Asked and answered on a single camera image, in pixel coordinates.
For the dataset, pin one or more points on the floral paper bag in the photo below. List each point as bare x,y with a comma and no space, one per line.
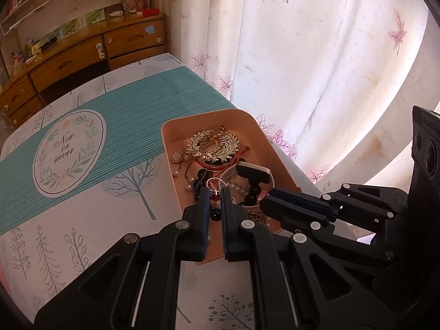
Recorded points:
137,1

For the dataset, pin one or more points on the wooden drawer cabinet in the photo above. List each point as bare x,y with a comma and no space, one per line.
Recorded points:
68,62

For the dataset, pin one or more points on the tree print tablecloth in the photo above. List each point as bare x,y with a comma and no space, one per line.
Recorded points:
120,92

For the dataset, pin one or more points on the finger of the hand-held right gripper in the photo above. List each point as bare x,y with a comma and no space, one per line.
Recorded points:
292,213
302,201

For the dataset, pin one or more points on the red case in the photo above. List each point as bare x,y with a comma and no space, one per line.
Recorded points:
150,12

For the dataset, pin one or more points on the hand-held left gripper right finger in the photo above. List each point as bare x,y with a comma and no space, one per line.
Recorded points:
225,213

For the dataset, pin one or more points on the pink storage box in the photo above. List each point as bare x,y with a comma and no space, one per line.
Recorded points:
206,120

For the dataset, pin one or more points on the white leaf print curtain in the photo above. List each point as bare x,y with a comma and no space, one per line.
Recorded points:
309,75

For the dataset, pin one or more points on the gold leaf hair ornament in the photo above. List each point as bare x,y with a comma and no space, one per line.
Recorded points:
197,141

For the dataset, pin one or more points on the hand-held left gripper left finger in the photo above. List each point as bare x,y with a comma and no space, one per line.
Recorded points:
206,208

